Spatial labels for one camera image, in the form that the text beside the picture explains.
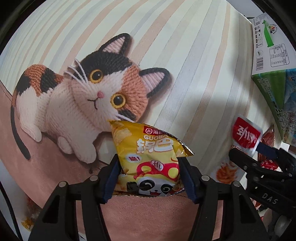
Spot cat print tablecloth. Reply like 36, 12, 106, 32
0, 0, 285, 241

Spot small shiny red packet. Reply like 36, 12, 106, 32
257, 153, 279, 171

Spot white red spicy strips pouch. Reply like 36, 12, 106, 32
211, 114, 262, 184

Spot dark red packet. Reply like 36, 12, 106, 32
261, 124, 275, 147

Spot cardboard milk box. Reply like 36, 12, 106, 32
251, 13, 295, 146

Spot yellow panda crisps bag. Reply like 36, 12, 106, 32
109, 120, 194, 197

